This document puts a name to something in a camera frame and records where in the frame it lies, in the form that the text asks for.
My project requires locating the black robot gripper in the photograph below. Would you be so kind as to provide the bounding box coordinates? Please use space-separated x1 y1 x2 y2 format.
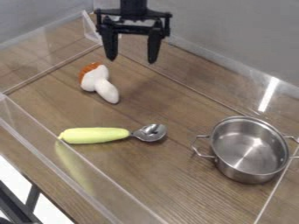
95 0 173 64

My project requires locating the white orange plush mushroom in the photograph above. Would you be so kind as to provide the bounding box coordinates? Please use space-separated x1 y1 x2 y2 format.
79 62 119 104

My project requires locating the silver metal pot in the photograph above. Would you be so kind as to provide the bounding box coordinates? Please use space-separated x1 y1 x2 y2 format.
191 115 299 184

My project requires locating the black metal table leg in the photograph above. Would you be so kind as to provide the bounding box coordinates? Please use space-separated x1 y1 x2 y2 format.
0 180 43 224

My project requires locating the clear acrylic corner bracket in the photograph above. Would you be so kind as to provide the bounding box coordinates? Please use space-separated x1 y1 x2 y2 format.
81 11 103 46

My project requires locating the yellow handled metal spoon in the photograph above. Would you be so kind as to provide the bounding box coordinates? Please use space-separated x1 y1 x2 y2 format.
59 124 167 144

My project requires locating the clear acrylic enclosure wall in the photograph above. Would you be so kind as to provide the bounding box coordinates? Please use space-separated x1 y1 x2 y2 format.
0 14 299 224

